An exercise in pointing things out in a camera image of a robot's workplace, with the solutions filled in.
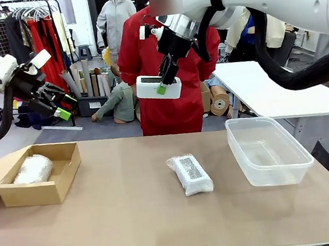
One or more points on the cardboard box on floor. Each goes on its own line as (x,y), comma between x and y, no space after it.
(206,99)

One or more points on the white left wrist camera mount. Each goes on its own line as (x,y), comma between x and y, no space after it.
(41,57)

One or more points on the black hanging garment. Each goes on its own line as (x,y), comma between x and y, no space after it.
(19,41)

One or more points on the bubble-wrapped clock with dark face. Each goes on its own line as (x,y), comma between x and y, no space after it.
(193,173)

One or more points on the mannequin beige coat blue shirt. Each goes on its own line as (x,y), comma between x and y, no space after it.
(236,37)

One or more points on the mannequin beige coat navy top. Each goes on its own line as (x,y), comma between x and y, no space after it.
(275,33)

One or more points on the grey plastic stool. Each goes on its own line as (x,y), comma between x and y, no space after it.
(84,52)

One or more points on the clear plastic container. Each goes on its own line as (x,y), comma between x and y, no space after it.
(271,152)

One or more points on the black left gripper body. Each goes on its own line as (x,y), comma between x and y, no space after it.
(29,85)

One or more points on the brown cardboard box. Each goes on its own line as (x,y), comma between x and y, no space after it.
(32,194)

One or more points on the grey tall material roll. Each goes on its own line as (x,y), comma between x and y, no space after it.
(87,78)

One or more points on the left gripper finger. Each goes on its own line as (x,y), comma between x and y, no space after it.
(61,113)
(62,93)

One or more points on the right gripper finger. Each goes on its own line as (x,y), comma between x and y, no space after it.
(163,75)
(173,71)

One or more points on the bubble-wrapped all-white clock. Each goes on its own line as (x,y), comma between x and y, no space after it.
(33,170)

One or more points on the white unwrapped digital clock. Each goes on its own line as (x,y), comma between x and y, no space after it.
(148,92)

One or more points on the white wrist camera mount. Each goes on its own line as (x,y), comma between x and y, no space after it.
(41,57)
(142,32)

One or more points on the red hanging dress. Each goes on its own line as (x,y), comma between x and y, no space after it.
(41,33)

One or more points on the brown mannequin torso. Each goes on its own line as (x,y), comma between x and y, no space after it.
(220,104)

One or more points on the person in grey hoodie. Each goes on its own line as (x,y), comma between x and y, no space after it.
(115,15)

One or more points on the white work table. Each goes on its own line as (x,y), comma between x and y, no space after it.
(269,98)

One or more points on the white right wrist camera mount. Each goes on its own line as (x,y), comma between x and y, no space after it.
(142,32)

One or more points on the dark checked dress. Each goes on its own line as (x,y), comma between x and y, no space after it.
(1,38)

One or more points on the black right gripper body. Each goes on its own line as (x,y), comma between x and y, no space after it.
(174,43)

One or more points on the cream material roll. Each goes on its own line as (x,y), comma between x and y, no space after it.
(76,76)

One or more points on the grey leaning material roll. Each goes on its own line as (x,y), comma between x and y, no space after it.
(71,85)

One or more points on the cream hanging garment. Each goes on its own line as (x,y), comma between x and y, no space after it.
(58,31)

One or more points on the white material roll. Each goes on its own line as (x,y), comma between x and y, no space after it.
(101,85)

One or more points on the brown cardboard tube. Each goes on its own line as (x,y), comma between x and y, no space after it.
(95,86)

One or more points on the dark storage bin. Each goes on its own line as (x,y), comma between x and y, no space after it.
(90,106)

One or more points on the person in red jacket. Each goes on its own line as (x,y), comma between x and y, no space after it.
(175,115)

